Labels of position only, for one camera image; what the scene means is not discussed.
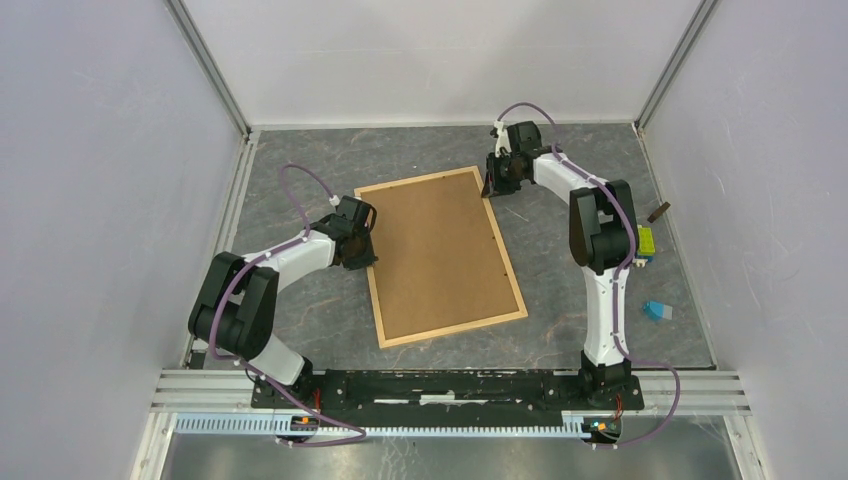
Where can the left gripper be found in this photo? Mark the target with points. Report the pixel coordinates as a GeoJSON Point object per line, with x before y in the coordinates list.
{"type": "Point", "coordinates": [367, 260]}

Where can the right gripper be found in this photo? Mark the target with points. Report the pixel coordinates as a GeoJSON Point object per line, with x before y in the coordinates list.
{"type": "Point", "coordinates": [493, 185]}

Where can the brown backing board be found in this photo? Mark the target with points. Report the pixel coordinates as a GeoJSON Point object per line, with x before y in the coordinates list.
{"type": "Point", "coordinates": [437, 252]}

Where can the wooden picture frame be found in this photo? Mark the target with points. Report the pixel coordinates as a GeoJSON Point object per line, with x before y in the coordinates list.
{"type": "Point", "coordinates": [381, 318]}

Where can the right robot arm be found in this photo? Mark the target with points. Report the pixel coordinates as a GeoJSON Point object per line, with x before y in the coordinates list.
{"type": "Point", "coordinates": [602, 241]}

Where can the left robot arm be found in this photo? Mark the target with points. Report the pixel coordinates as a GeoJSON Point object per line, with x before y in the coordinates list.
{"type": "Point", "coordinates": [235, 307]}

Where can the toy car with green block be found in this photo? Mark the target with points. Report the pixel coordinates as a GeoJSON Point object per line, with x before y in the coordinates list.
{"type": "Point", "coordinates": [646, 249]}

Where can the small brown block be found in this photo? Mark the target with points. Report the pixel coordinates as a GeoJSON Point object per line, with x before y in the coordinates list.
{"type": "Point", "coordinates": [658, 212]}

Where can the blue toy block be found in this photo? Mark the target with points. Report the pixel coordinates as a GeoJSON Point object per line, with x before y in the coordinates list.
{"type": "Point", "coordinates": [657, 311]}

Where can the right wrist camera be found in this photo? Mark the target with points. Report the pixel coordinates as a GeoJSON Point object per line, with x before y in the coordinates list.
{"type": "Point", "coordinates": [502, 142]}

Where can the blue white cable duct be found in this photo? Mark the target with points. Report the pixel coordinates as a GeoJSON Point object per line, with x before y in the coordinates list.
{"type": "Point", "coordinates": [299, 427]}

